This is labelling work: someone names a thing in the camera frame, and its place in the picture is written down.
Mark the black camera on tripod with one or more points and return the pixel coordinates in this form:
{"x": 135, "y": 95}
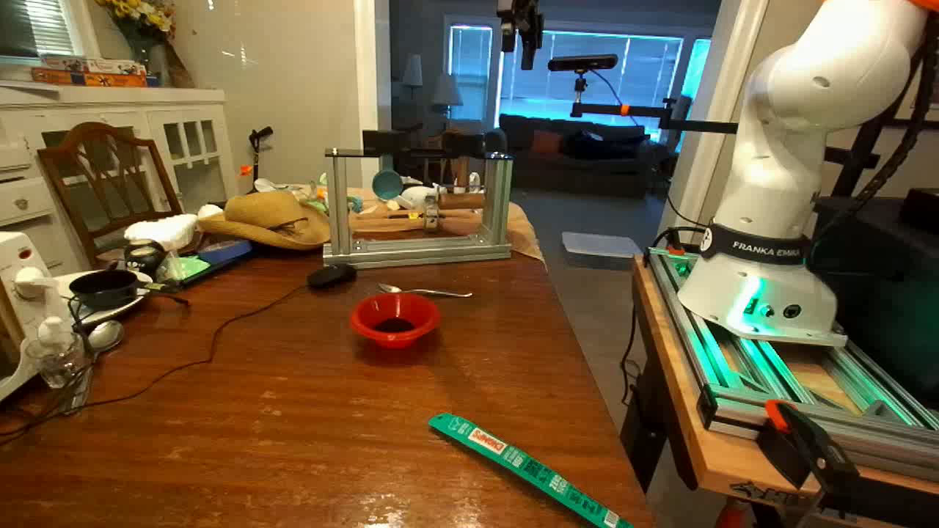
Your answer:
{"x": 581, "y": 69}

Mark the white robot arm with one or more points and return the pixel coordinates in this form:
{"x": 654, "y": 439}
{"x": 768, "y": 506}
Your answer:
{"x": 845, "y": 69}

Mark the white cabinet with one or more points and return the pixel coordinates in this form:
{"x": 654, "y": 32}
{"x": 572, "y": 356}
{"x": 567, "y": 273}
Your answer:
{"x": 184, "y": 123}

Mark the green blue book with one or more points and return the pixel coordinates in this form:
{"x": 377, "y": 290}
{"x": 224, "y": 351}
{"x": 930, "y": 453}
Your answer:
{"x": 204, "y": 261}

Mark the wooden chair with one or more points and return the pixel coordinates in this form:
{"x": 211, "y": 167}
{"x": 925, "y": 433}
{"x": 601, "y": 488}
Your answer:
{"x": 105, "y": 176}

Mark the orange black clamp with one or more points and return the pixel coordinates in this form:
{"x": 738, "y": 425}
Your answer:
{"x": 801, "y": 453}

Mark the aluminium frame camera stand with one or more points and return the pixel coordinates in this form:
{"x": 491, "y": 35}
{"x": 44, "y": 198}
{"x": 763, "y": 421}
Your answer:
{"x": 391, "y": 204}

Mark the red bowl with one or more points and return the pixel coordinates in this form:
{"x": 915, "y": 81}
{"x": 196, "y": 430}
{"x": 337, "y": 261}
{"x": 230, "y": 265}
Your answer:
{"x": 394, "y": 320}

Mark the black computer mouse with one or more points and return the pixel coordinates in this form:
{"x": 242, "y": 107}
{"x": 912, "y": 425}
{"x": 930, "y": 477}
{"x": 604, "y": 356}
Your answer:
{"x": 330, "y": 276}

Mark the metal spoon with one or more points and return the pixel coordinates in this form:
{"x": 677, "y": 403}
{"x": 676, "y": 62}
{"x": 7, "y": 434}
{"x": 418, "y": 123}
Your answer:
{"x": 425, "y": 290}

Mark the black pan on plate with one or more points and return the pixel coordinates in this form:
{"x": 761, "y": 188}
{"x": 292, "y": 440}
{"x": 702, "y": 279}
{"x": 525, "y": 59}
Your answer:
{"x": 104, "y": 290}

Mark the white toaster oven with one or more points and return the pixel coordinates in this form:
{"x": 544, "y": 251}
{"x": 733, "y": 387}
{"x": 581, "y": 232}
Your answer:
{"x": 36, "y": 320}

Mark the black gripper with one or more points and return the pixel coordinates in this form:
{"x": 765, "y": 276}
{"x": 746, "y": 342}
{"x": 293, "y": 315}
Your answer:
{"x": 519, "y": 23}

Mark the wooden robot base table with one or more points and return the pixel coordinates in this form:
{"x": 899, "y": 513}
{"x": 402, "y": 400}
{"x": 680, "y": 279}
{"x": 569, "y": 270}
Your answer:
{"x": 708, "y": 387}

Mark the flower vase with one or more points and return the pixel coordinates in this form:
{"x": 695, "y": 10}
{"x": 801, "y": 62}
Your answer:
{"x": 146, "y": 31}

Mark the green packet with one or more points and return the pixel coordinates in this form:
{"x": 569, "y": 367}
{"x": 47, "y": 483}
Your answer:
{"x": 525, "y": 466}

